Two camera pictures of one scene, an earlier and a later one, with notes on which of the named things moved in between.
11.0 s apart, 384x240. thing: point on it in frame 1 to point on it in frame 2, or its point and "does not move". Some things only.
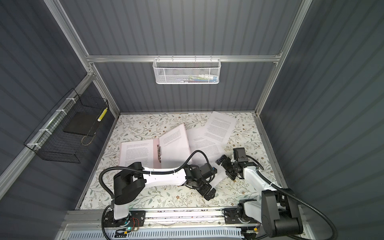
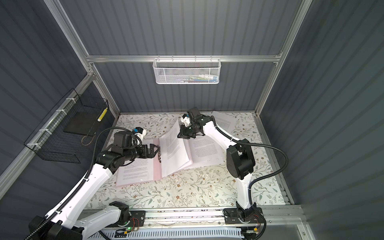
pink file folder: x=169 y=151 does not move
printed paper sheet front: x=220 y=176 to x=204 y=152
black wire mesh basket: x=70 y=126 does not move
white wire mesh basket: x=187 y=71 does not move
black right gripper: x=220 y=160 to x=182 y=133
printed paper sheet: x=175 y=150 does not move
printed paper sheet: x=219 y=127 does not move
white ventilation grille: x=173 y=234 does not move
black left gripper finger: x=206 y=191 to x=153 y=149
